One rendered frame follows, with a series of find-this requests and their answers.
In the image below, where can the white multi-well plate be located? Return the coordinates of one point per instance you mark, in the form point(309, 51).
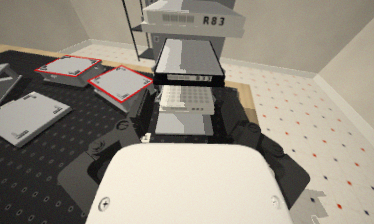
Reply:
point(186, 100)
point(192, 17)

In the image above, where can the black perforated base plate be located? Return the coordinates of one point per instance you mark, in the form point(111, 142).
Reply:
point(29, 190)

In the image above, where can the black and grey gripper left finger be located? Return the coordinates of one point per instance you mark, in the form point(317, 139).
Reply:
point(79, 178)

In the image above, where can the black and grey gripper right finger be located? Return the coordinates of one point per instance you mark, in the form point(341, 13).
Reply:
point(292, 179)

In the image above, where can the grey plate rack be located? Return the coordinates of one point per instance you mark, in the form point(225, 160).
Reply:
point(186, 124)

